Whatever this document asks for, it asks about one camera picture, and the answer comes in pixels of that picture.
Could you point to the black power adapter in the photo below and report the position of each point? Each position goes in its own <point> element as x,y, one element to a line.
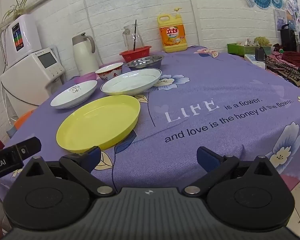
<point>260,54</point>

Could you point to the stainless steel basin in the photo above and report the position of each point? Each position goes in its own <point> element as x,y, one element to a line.
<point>145,62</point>

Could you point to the white plate with floral print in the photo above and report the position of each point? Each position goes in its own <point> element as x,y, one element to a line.
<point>71,99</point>

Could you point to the yellow plastic plate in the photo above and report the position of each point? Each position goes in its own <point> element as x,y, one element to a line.
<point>97,125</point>

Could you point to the white water dispenser with screen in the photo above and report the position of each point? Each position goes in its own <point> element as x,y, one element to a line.
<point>27,80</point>

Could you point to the white plate with blue rim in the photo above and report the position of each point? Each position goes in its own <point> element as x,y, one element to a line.
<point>130,83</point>

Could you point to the white thermos jug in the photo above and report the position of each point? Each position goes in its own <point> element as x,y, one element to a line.
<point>83,55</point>

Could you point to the black appliance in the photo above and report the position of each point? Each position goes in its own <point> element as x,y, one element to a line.
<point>288,40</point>

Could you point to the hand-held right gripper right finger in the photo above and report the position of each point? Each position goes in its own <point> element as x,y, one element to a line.
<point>207,158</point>

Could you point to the dark patterned cloth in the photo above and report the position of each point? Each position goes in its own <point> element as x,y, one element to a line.
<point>287,71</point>

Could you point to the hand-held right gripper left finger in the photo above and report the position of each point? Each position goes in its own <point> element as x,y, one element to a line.
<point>93,156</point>

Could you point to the red plastic bowl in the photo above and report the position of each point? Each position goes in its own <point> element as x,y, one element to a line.
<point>135,54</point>

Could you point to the white power strip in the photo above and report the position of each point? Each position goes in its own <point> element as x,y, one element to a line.
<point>251,59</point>

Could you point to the orange plastic basin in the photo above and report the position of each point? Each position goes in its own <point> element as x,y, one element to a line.
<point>23,120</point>

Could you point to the black stirring stick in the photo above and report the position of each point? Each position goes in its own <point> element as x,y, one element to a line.
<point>135,33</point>

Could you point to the green potted plant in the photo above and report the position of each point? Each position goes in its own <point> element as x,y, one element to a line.
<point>17,8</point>

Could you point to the purple floral tablecloth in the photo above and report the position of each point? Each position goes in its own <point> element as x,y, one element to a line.
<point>190,92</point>

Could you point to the wall poster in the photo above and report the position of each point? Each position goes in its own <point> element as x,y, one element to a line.
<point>280,18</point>

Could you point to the white water purifier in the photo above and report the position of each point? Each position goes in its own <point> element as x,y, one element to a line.
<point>28,30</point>

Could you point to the green box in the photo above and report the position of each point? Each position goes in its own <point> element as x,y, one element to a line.
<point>236,49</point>

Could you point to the yellow detergent bottle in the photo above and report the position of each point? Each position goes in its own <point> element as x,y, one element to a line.
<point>173,36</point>

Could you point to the white bowl with red pattern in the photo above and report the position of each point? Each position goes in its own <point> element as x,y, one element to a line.
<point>110,75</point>

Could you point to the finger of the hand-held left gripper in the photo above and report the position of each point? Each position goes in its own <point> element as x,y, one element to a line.
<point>27,148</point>

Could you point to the yellow loofah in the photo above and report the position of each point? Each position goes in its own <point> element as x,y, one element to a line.
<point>260,40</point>

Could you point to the clear glass with utensils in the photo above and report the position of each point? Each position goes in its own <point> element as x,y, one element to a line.
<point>128,37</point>

